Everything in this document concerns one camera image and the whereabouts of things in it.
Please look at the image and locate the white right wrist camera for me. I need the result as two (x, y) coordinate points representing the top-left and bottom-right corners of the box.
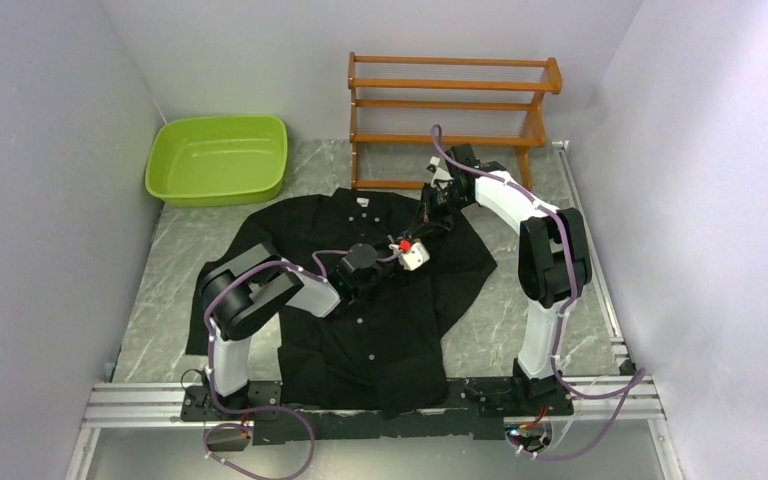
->
(426, 156), (453, 188)

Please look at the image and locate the black button shirt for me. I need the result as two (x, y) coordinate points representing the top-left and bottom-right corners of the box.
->
(185, 188), (499, 420)

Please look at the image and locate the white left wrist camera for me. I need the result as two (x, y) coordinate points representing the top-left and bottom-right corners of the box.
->
(395, 239), (430, 271)

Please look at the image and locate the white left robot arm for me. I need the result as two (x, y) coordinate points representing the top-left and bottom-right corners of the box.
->
(194, 240), (430, 420)

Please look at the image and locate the orange wooden shoe rack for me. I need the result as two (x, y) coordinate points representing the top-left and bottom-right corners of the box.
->
(347, 53), (564, 190)

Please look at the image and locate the aluminium table edge rail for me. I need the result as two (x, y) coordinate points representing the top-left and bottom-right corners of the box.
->
(551, 139), (685, 480)

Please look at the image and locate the green plastic basin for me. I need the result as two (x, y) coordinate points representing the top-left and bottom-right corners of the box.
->
(144, 115), (288, 207)

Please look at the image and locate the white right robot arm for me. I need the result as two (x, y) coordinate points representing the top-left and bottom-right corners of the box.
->
(399, 144), (592, 415)

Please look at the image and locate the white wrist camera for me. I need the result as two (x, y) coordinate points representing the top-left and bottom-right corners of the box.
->
(395, 239), (430, 271)
(426, 156), (453, 188)

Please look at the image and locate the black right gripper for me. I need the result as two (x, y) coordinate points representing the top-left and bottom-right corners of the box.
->
(407, 184), (471, 240)

